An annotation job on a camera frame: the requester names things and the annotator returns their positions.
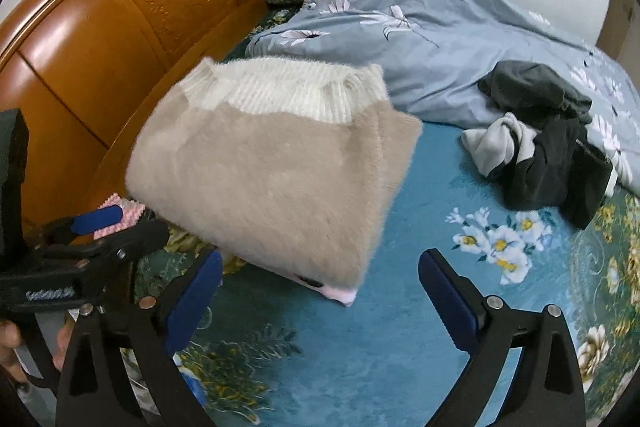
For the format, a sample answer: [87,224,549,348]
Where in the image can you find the beige fuzzy knit sweater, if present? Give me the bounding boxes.
[125,56,422,291]

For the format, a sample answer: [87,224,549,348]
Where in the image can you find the green floral plush blanket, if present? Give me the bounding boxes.
[119,5,640,427]

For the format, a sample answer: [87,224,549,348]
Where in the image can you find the orange wooden headboard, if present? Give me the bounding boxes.
[1,0,267,229]

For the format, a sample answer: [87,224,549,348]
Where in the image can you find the grey floral duvet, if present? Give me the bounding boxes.
[246,0,639,191]

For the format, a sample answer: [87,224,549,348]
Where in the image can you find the black and grey garment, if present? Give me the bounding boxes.
[461,61,617,229]

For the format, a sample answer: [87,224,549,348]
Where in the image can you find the person's left hand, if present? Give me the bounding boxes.
[0,312,76,383]

